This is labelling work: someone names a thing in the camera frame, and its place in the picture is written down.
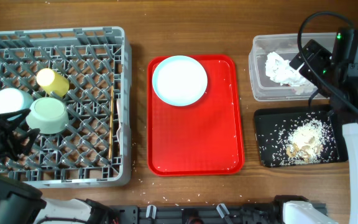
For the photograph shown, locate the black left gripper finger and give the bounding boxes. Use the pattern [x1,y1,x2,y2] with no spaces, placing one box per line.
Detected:
[10,128,40,156]
[0,108,31,128]

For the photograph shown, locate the light blue bowl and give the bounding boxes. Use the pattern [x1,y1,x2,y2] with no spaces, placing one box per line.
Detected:
[0,88,34,114]

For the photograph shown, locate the green bowl with food scraps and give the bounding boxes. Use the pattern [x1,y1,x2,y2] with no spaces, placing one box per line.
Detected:
[25,97,69,134]

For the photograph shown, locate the yellow plastic cup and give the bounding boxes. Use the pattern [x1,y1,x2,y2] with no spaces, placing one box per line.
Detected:
[36,68,70,97]

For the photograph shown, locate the white napkin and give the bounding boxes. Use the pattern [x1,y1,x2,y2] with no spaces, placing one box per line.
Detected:
[265,52,314,95]

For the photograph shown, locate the wooden chopstick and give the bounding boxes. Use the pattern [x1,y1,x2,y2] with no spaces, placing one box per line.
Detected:
[108,85,114,159]

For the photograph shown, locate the white plastic fork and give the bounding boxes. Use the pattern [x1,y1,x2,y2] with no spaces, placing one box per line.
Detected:
[116,98,122,145]

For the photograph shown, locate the light blue plate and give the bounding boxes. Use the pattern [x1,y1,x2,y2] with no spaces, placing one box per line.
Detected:
[152,55,208,106]

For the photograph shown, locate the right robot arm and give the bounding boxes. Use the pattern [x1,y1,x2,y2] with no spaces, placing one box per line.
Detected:
[146,29,358,223]

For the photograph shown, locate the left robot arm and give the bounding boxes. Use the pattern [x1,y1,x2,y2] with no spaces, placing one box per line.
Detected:
[0,109,119,223]

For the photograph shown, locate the grey dishwasher rack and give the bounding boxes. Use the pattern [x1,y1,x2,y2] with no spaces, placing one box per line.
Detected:
[0,27,132,189]

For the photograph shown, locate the spilled rice and food scraps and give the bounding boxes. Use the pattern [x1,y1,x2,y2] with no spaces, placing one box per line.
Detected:
[258,113,338,166]

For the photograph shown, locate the clear plastic bin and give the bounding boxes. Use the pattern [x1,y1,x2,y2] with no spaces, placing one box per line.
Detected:
[248,32,338,102]

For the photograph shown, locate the black plastic bin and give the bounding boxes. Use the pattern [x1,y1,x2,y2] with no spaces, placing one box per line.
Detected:
[253,103,349,169]

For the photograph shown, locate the red plastic tray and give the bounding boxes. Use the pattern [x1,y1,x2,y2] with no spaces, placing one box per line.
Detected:
[146,54,245,177]

